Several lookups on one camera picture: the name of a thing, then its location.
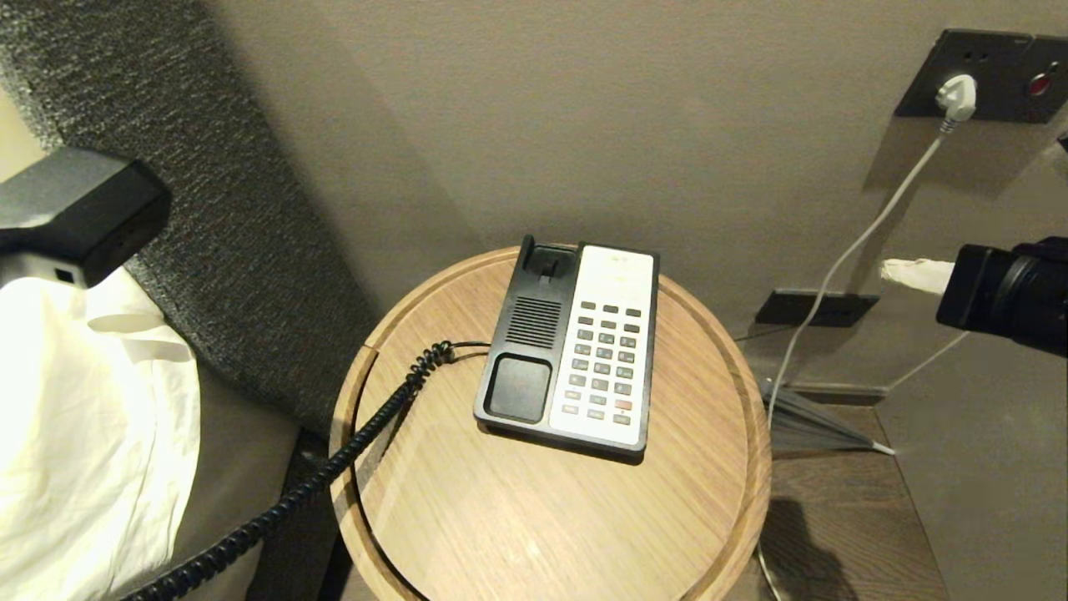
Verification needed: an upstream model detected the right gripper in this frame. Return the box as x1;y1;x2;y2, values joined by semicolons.
881;237;1068;358

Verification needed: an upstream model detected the black and white desk phone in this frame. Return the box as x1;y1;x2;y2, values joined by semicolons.
473;235;662;459

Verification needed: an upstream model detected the white power plug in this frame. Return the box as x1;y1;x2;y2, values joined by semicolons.
934;73;979;133

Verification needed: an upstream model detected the black plate with red button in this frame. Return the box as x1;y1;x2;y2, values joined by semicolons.
1012;34;1068;125

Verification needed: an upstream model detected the round wooden side table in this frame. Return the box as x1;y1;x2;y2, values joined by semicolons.
328;245;773;601

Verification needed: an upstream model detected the grey fabric headboard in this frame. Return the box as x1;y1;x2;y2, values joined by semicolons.
0;0;386;439

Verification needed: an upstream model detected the beige bed mattress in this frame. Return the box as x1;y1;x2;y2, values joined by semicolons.
117;367;303;601

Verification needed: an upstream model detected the white pillow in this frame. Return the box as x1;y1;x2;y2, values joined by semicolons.
0;267;202;601

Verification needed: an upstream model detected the white power cable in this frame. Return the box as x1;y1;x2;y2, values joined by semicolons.
765;124;954;428

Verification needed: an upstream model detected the thin white cable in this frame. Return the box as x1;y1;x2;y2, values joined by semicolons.
886;331;970;391

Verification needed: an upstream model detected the small black wall plate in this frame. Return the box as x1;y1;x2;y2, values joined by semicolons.
754;288;881;328

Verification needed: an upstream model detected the black wall socket plate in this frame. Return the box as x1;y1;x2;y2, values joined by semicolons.
894;28;1036;123

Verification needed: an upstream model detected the black coiled phone cord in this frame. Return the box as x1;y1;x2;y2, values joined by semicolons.
117;340;493;601

